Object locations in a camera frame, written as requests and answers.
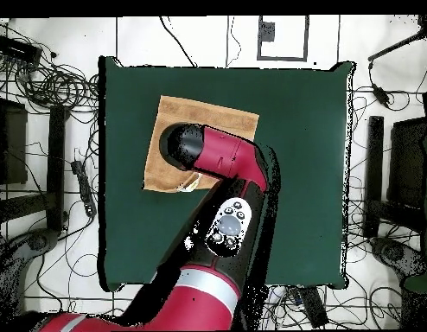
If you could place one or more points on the black pole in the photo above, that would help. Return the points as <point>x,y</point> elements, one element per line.
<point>393,48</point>

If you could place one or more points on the black power adapter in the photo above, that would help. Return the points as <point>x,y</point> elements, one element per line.
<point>380,94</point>

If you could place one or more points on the long black power strip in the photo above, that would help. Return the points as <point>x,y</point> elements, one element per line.
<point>84,186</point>

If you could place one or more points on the grey caster foot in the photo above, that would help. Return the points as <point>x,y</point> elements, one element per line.
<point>37,242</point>
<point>393,252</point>

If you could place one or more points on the short black power strip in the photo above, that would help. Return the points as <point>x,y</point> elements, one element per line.
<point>313,304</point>

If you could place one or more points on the small grey box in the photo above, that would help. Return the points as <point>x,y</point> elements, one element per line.
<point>266,31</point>

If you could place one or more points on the dark green tablecloth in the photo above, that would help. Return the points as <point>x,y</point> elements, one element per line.
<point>303,173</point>

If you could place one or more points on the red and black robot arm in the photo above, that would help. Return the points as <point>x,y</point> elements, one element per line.
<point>224,155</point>

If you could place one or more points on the black electronics box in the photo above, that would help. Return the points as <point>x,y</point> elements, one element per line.
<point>18,50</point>

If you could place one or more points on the black stand bar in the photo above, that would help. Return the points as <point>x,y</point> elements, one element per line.
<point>56,166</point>
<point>374,173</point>

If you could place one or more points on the dark rectangular panel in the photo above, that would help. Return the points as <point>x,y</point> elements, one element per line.
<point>13,145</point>
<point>407,162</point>

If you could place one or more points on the grey square frame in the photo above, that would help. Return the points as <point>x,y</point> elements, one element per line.
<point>259,52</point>

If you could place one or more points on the yellow terry towel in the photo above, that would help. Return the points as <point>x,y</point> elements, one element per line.
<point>199,112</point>

